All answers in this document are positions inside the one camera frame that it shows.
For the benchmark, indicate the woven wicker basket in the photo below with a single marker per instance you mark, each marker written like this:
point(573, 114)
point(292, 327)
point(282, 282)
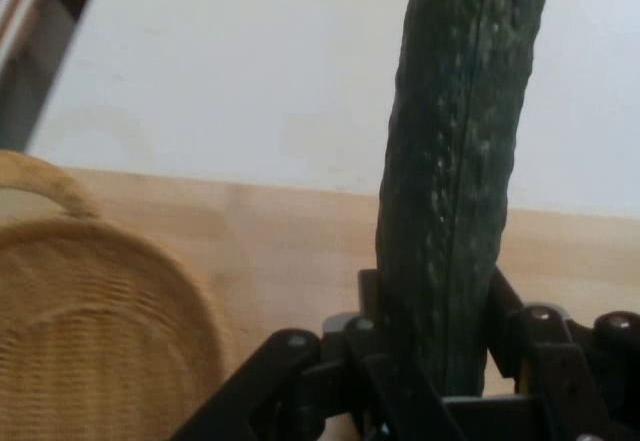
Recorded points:
point(100, 321)

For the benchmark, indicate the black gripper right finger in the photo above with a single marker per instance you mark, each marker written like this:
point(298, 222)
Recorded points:
point(575, 376)

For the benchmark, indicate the dark green cucumber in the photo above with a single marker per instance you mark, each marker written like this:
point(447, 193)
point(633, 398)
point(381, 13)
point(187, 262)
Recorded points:
point(450, 161)

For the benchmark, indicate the grey metal frame rail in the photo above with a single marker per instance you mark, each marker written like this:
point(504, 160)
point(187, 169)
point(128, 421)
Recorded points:
point(30, 56)

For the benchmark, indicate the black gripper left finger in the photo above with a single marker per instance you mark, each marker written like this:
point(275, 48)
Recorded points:
point(310, 391)

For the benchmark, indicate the light wooden cutting board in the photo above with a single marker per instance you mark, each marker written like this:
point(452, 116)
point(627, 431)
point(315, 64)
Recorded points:
point(300, 241)

